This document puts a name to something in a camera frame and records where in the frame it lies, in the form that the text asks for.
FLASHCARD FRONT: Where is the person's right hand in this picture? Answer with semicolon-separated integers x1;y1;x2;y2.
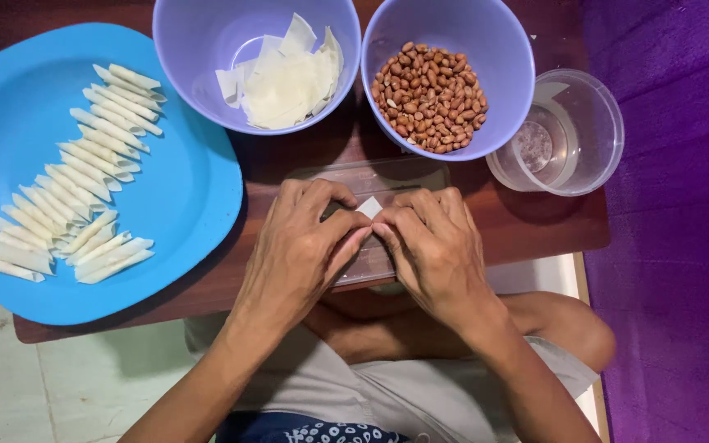
371;186;510;340

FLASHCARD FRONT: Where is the person's left hand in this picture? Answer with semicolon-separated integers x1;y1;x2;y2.
231;178;374;337

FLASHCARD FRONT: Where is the small white pastry wrapper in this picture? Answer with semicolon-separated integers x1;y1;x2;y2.
355;196;384;221

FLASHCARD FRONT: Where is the clear plastic lid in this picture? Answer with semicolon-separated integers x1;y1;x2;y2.
287;155;452;289

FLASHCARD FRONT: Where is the person's bare leg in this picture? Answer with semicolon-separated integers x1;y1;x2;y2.
301;288;618;374

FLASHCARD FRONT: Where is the blue plastic plate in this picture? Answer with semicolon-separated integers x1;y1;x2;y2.
0;23;244;326

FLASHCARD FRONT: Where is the heap of brown peanuts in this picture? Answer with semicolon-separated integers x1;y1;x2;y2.
371;42;489;155

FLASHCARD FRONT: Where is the person's dark blue patterned shirt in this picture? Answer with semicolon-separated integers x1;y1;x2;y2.
215;411;412;443

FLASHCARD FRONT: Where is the pile of cut pastry sheets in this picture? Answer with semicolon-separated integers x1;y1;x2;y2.
215;13;344;130

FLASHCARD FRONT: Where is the clear plastic water container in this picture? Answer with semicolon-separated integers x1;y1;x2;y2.
485;68;625;198

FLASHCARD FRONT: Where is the purple bowl with peanuts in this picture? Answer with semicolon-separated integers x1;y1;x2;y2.
361;0;536;162

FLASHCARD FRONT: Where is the purple bowl with pastry sheets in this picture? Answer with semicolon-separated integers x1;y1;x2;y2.
153;0;362;136

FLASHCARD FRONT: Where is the row of rolled pastry sticks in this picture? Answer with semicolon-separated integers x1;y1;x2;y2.
0;63;167;285

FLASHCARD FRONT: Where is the purple cloth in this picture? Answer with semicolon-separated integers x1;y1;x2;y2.
579;0;709;443

